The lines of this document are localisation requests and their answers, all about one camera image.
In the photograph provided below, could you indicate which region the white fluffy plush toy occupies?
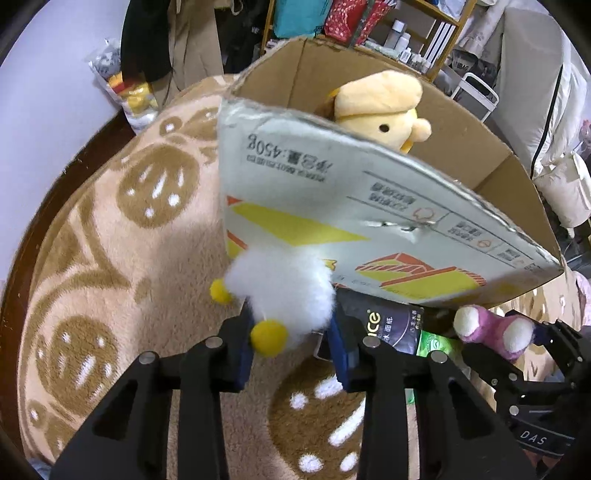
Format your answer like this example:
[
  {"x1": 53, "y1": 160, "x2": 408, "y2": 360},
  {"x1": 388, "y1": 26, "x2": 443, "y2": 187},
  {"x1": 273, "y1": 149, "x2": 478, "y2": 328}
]
[{"x1": 210, "y1": 244, "x2": 338, "y2": 357}]

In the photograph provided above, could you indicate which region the red gift bag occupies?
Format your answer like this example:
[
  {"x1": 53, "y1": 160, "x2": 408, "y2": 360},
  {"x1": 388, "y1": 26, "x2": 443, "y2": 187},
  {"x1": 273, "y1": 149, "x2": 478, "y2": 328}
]
[{"x1": 323, "y1": 0, "x2": 391, "y2": 44}]

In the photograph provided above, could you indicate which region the black tissue pack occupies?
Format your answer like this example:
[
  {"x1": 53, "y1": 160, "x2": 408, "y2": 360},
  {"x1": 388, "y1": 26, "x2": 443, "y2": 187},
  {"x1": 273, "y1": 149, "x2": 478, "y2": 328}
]
[{"x1": 314, "y1": 291, "x2": 424, "y2": 358}]

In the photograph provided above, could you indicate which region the white cushion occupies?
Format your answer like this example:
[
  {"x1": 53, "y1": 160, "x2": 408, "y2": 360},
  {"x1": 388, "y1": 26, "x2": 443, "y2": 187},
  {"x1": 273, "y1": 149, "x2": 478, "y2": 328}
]
[{"x1": 531, "y1": 152, "x2": 591, "y2": 227}]

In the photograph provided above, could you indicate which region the black hanging garment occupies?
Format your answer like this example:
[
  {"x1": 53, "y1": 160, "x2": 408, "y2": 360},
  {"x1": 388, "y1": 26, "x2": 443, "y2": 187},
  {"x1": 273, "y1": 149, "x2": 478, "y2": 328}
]
[{"x1": 121, "y1": 0, "x2": 174, "y2": 86}]

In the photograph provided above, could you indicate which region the teal shopping bag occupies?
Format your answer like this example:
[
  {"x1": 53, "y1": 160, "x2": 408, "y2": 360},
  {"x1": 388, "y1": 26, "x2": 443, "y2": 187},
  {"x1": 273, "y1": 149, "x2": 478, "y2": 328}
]
[{"x1": 272, "y1": 0, "x2": 333, "y2": 40}]

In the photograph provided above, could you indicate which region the beige hanging coat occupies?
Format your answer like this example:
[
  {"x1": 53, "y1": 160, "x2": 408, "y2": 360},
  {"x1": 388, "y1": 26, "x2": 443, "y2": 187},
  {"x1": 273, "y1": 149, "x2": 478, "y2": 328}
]
[{"x1": 152, "y1": 0, "x2": 227, "y2": 107}]

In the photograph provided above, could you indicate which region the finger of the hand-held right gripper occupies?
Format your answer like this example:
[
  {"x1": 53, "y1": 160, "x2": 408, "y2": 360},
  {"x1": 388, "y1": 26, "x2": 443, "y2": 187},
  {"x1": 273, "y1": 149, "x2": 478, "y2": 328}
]
[
  {"x1": 462, "y1": 344, "x2": 525, "y2": 398},
  {"x1": 505, "y1": 310, "x2": 591, "y2": 384}
]

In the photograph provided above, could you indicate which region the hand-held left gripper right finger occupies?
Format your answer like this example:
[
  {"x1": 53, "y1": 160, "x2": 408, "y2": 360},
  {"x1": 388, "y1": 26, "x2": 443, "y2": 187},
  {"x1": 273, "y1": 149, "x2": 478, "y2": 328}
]
[{"x1": 328, "y1": 316, "x2": 539, "y2": 480}]

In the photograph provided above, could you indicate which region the printed cardboard box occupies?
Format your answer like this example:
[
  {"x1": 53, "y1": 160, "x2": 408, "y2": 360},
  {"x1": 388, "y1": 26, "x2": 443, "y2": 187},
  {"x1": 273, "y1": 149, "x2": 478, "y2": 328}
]
[{"x1": 217, "y1": 37, "x2": 565, "y2": 310}]

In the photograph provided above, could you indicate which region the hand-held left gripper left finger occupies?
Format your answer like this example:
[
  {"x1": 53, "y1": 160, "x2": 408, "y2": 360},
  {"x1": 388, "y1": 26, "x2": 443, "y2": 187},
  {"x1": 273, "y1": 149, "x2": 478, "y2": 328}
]
[{"x1": 48, "y1": 310, "x2": 254, "y2": 480}]

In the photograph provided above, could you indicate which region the yellow plush toy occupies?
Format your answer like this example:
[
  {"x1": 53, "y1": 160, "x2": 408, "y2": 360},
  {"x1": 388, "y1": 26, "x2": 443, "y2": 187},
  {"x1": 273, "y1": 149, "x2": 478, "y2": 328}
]
[{"x1": 316, "y1": 70, "x2": 432, "y2": 155}]

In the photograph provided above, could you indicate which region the white utility cart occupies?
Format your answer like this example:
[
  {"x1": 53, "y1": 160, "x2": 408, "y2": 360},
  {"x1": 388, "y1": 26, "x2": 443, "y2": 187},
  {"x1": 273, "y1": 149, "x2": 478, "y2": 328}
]
[{"x1": 450, "y1": 71, "x2": 499, "y2": 121}]

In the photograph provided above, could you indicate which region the pink plush toy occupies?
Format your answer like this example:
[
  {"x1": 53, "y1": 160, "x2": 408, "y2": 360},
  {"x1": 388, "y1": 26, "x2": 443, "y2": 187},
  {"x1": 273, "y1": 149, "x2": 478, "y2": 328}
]
[{"x1": 453, "y1": 305, "x2": 539, "y2": 361}]

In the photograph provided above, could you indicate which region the group of toiletry bottles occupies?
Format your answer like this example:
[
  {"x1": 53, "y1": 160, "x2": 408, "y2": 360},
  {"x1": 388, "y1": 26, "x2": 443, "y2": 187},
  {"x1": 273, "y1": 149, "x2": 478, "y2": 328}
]
[{"x1": 383, "y1": 18, "x2": 430, "y2": 70}]

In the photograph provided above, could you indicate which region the plastic bag with yellow items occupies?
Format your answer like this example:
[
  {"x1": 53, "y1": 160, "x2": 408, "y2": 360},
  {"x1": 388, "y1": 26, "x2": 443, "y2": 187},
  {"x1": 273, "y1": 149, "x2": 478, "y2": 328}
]
[{"x1": 88, "y1": 37, "x2": 160, "y2": 134}]

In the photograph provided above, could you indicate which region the green tissue pack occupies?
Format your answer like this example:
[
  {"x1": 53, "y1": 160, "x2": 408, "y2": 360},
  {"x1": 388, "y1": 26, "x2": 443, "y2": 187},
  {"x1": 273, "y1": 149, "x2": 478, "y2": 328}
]
[{"x1": 416, "y1": 332, "x2": 462, "y2": 358}]

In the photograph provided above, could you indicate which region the white upright mattress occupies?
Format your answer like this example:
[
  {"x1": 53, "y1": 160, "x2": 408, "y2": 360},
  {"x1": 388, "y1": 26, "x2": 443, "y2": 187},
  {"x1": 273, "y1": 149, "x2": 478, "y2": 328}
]
[{"x1": 494, "y1": 4, "x2": 591, "y2": 181}]

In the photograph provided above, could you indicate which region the beige patterned blanket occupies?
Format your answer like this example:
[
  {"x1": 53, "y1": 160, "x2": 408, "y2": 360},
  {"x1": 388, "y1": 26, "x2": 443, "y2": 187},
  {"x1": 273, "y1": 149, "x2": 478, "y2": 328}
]
[{"x1": 18, "y1": 74, "x2": 591, "y2": 480}]

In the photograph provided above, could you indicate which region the wooden shelf with items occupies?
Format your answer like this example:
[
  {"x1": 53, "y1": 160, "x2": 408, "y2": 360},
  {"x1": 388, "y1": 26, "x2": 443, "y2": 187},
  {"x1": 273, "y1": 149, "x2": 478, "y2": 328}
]
[{"x1": 259, "y1": 0, "x2": 478, "y2": 84}]

